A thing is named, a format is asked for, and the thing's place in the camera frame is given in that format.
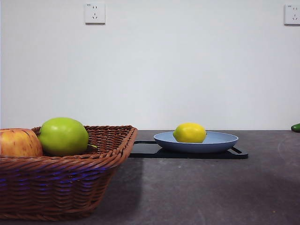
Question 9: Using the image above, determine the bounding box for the yellow lemon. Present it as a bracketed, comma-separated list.
[173, 122, 207, 143]

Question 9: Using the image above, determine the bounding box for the blue round plate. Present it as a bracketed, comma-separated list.
[153, 131, 239, 154]

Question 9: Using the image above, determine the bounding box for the brown wicker basket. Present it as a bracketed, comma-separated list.
[0, 125, 138, 215]

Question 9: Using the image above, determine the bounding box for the dark green rectangular tray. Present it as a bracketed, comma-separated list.
[128, 140, 248, 159]

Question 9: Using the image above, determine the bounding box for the green apple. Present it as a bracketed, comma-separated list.
[38, 117, 98, 157]

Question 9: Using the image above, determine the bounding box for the red yellow apple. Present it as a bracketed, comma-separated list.
[0, 128, 44, 158]

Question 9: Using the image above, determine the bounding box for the white wall socket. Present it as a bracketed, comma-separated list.
[284, 4, 300, 26]
[84, 1, 106, 25]

